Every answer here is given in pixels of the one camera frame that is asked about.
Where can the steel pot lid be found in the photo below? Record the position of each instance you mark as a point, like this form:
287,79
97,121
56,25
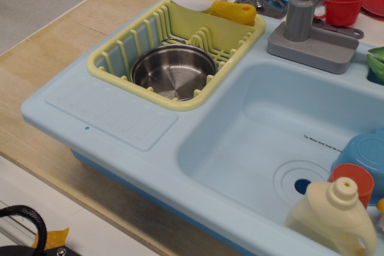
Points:
272,8

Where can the toy knife yellow handle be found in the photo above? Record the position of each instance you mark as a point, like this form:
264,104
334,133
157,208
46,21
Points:
239,13

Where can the upturned blue bowl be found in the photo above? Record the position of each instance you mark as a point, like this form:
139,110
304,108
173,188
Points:
366,150

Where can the stainless steel pot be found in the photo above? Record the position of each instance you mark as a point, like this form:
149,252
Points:
174,69

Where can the green toy bowl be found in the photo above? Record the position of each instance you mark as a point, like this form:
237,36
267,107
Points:
375,62

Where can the black metal bracket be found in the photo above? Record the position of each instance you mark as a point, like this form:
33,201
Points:
16,250

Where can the grey utensil handle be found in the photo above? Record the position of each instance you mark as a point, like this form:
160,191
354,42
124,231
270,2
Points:
352,32

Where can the yellow dish drying rack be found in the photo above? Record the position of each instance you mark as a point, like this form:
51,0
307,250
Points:
226,41

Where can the light blue toy sink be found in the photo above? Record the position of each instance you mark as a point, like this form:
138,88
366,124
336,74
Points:
230,164

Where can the wooden board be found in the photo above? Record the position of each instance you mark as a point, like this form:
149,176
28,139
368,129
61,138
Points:
103,217

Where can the grey toy faucet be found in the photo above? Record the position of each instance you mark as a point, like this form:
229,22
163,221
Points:
296,39

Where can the yellow tape piece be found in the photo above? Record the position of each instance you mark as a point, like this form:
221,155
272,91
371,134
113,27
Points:
56,239

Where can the red toy cup with handle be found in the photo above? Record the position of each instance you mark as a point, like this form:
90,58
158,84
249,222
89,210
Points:
340,12

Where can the cream detergent bottle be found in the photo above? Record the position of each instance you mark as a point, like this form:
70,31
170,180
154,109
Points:
331,214

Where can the red-orange cup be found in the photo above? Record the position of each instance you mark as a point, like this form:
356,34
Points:
359,175

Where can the small yellow toy piece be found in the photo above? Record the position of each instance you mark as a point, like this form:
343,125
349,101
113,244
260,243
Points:
380,205

